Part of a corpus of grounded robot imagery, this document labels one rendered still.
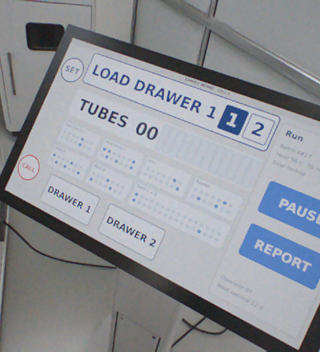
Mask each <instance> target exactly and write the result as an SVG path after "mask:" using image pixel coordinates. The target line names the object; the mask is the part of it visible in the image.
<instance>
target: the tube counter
mask: <svg viewBox="0 0 320 352"><path fill-rule="evenodd" d="M129 140H130V141H133V142H136V143H138V144H140V145H141V146H144V147H147V148H149V149H152V150H154V151H156V152H159V153H162V154H164V155H167V156H168V157H170V158H172V159H174V160H177V161H179V162H183V163H184V164H187V165H189V166H192V167H194V168H197V169H200V171H203V172H205V173H208V174H210V175H213V176H215V177H217V178H221V179H223V180H225V181H227V182H229V183H230V184H234V185H236V186H239V187H241V188H243V189H246V190H250V188H251V186H252V184H253V180H254V179H255V176H256V174H257V173H258V171H259V169H260V166H261V164H262V162H263V160H261V159H258V158H255V157H254V156H252V155H249V154H247V153H243V152H241V151H238V150H235V149H234V148H230V147H228V146H225V145H224V144H221V143H218V142H215V141H213V140H210V139H208V138H205V137H202V136H200V135H197V134H195V133H192V132H191V131H188V130H185V129H182V128H180V127H177V126H174V125H172V124H168V123H167V122H164V121H163V120H160V119H157V118H154V117H152V116H150V115H146V114H144V113H141V115H140V117H139V119H138V121H137V124H136V126H135V129H133V132H132V134H131V136H130V139H129Z"/></svg>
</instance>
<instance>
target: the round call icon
mask: <svg viewBox="0 0 320 352"><path fill-rule="evenodd" d="M44 161H45V160H43V159H41V158H40V157H39V156H36V155H33V154H31V153H29V152H27V151H25V150H23V152H22V154H21V158H20V160H19V162H18V164H17V166H16V168H15V171H14V174H13V175H14V176H16V177H18V178H20V179H22V180H25V181H26V182H27V183H29V184H31V185H34V183H35V180H36V178H37V177H38V175H39V173H40V171H41V168H42V165H43V163H44Z"/></svg>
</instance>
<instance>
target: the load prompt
mask: <svg viewBox="0 0 320 352"><path fill-rule="evenodd" d="M81 82H82V83H85V84H86V85H89V86H92V87H95V88H97V89H101V90H103V91H106V92H109V93H111V94H114V95H116V96H118V97H120V98H123V99H126V100H129V101H131V102H135V103H137V104H139V105H142V106H145V107H148V108H150V109H152V110H154V111H157V112H160V113H163V114H166V115H167V116H172V117H173V118H176V119H179V120H182V121H183V122H186V123H188V124H191V125H194V126H196V127H200V128H202V129H204V130H208V131H211V132H213V133H215V134H216V135H220V136H223V137H225V138H228V139H230V140H234V141H236V142H239V143H241V144H243V145H245V146H248V147H251V148H253V149H256V150H259V151H262V152H264V153H266V152H267V150H268V148H269V145H270V143H271V142H272V140H273V137H274V135H275V133H276V130H277V128H278V126H279V123H280V121H281V119H282V117H281V116H280V115H276V114H274V113H269V112H267V111H263V110H261V109H257V108H255V107H253V106H251V105H248V104H244V103H241V102H238V101H236V100H232V99H229V98H226V97H223V96H219V94H216V93H213V92H210V91H206V90H204V89H200V88H198V87H194V86H191V85H188V84H185V82H181V81H178V80H175V79H173V78H168V77H166V76H162V75H160V74H156V73H154V72H152V71H150V70H147V69H143V68H140V67H137V66H135V65H131V64H128V63H125V62H121V61H119V60H115V59H114V58H112V57H109V56H105V55H103V54H99V53H96V52H94V54H93V56H92V59H91V62H90V63H89V66H88V68H87V71H86V73H85V74H84V76H83V78H82V81H81Z"/></svg>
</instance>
